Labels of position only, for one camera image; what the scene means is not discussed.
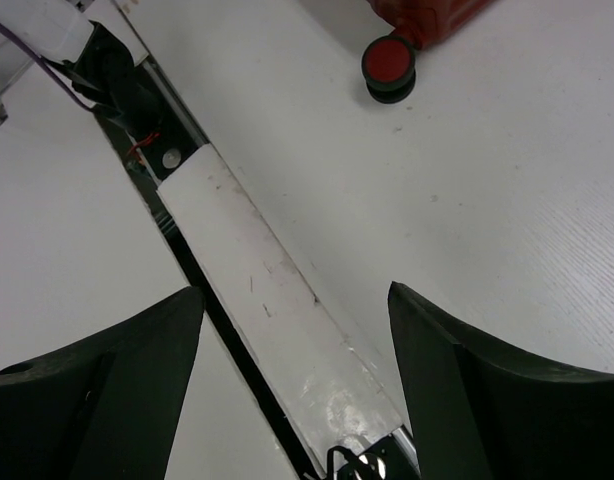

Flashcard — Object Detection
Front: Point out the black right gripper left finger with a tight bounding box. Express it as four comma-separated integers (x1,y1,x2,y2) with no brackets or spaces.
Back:
0,287,205,479

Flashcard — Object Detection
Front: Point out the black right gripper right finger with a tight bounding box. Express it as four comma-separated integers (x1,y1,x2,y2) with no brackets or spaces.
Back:
388,283,614,479

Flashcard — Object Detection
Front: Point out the red hard-shell suitcase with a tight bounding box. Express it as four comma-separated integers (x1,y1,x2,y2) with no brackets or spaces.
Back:
361,0,492,104

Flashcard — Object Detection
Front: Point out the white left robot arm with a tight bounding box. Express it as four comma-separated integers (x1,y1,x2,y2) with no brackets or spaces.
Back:
0,1,144,112

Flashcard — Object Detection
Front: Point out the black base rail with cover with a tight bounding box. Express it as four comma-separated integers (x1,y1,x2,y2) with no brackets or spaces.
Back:
69,0,423,480

